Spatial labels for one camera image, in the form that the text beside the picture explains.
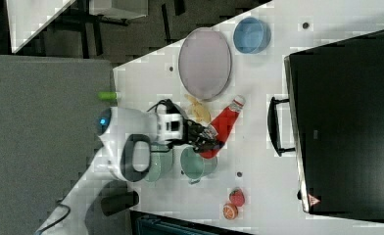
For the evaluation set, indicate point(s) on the toy orange half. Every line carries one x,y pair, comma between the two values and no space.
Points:
230,211

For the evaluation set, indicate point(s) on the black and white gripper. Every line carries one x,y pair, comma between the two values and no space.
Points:
173,128

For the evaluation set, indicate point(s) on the red felt ketchup bottle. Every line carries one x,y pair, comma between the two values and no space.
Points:
222,125

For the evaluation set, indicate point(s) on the white side table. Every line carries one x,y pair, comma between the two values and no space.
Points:
26,18

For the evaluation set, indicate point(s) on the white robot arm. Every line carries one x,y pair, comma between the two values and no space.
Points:
127,136

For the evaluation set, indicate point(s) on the bright green toy vegetable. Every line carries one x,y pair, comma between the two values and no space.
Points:
107,96

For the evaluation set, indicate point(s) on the black toaster oven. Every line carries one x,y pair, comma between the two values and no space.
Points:
336,101

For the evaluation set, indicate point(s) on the peeled toy banana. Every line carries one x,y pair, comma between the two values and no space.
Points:
199,112

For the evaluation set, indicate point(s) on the light red toy strawberry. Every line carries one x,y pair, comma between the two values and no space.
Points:
236,197

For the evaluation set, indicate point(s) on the green perforated colander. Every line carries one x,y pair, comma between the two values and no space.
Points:
161,163

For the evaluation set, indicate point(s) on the lilac round plate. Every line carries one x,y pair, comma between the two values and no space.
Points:
204,63

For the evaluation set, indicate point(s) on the blue metal frame rail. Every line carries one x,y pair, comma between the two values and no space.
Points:
151,224

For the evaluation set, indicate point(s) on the green mug with handle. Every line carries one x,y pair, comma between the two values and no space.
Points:
195,167

